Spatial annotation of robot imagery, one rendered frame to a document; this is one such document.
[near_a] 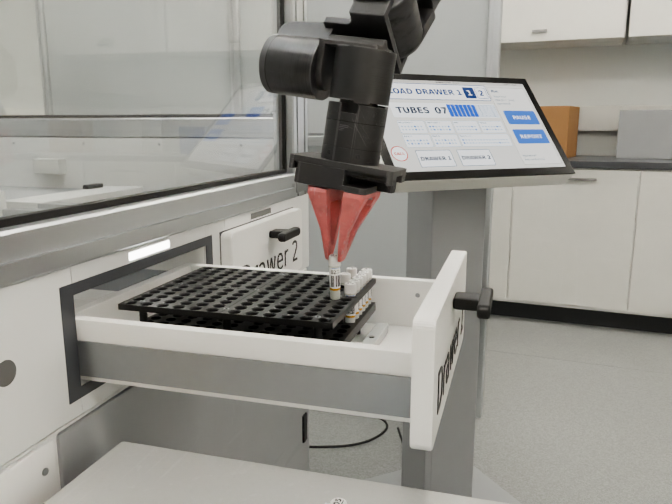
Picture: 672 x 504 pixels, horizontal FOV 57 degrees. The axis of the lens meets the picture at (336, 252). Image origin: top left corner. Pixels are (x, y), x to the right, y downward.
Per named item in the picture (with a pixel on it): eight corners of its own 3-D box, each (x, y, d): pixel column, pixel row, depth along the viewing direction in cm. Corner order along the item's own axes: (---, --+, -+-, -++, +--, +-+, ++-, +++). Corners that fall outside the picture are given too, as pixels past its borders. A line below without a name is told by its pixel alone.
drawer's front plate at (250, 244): (302, 267, 115) (301, 207, 112) (234, 310, 87) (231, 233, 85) (293, 266, 115) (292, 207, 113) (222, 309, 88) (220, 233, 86)
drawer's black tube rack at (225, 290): (375, 330, 73) (376, 277, 72) (332, 390, 56) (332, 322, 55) (205, 315, 79) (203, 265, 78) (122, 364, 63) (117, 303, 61)
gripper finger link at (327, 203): (319, 248, 66) (332, 160, 64) (383, 262, 64) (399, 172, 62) (295, 260, 60) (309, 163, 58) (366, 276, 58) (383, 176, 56)
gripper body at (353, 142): (309, 169, 65) (319, 97, 63) (404, 186, 62) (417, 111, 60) (286, 172, 59) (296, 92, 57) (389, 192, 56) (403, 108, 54)
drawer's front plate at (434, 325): (463, 337, 76) (467, 249, 74) (431, 455, 49) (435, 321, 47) (449, 336, 77) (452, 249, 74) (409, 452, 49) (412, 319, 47)
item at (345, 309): (375, 283, 72) (376, 278, 72) (332, 329, 55) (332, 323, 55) (360, 282, 72) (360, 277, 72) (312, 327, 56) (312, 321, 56)
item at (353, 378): (447, 328, 75) (449, 279, 74) (412, 425, 51) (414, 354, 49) (155, 303, 86) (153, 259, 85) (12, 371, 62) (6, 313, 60)
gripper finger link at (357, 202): (307, 245, 66) (319, 158, 64) (370, 259, 65) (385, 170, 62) (282, 257, 60) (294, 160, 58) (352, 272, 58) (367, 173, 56)
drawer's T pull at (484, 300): (493, 299, 63) (493, 286, 63) (489, 321, 56) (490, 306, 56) (457, 297, 64) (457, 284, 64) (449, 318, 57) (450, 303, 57)
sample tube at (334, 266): (339, 300, 62) (338, 257, 61) (327, 299, 63) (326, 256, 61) (342, 296, 64) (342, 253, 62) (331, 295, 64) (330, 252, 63)
